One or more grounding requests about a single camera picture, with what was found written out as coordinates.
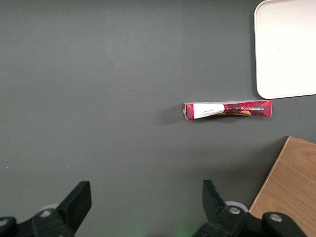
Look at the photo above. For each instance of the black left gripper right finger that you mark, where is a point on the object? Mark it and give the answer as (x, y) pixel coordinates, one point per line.
(213, 205)

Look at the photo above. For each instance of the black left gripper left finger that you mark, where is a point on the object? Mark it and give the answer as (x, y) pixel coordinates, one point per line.
(74, 205)

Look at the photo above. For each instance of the red tartan cookie box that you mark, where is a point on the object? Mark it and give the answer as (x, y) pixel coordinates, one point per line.
(247, 110)

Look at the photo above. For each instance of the cream plastic tray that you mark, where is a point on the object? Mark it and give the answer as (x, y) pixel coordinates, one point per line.
(286, 49)

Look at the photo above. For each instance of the wooden drawer cabinet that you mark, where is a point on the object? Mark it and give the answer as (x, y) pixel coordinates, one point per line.
(288, 187)

